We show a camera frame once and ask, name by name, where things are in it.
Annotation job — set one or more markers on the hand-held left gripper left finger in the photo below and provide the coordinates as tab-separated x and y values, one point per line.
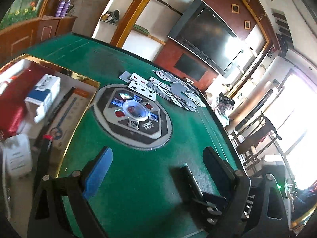
99	171

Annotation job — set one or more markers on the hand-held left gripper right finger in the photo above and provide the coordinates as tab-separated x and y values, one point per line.
218	163

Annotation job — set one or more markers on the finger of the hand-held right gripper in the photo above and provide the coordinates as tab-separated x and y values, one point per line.
190	181

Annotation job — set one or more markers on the white plastic bottle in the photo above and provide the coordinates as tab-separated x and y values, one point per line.
18	156

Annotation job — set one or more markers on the white and blue carton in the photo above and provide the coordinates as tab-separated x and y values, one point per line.
42	96

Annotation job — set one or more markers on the white gold-rimmed box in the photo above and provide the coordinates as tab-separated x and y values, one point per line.
65	79

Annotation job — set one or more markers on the red foil packet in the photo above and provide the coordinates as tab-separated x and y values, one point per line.
12	104

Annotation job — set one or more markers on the dark wooden chair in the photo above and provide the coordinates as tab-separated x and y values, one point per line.
257	138

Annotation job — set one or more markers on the floral cloth bag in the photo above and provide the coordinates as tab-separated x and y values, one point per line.
224	106

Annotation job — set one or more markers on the round table control panel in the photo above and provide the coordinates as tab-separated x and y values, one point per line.
133	119

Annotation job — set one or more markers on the pile of playing cards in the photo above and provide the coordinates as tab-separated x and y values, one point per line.
161	86

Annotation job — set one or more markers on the red wooden television cabinet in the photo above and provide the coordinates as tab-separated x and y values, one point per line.
168	54

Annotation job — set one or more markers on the green flat shelf item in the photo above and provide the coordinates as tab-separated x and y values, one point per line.
141	29

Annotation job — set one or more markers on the wooden side cabinet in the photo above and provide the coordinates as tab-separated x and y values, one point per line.
57	28

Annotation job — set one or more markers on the grey shelf clutter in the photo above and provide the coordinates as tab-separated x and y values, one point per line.
112	16

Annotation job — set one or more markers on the purple spray bottle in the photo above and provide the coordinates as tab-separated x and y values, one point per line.
59	7
66	8

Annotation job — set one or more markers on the flower and bamboo mural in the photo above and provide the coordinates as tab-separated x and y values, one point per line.
22	12

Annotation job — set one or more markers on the white wall socket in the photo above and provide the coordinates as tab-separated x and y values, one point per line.
189	81

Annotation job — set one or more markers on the wall television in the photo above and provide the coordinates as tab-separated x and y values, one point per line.
205	34

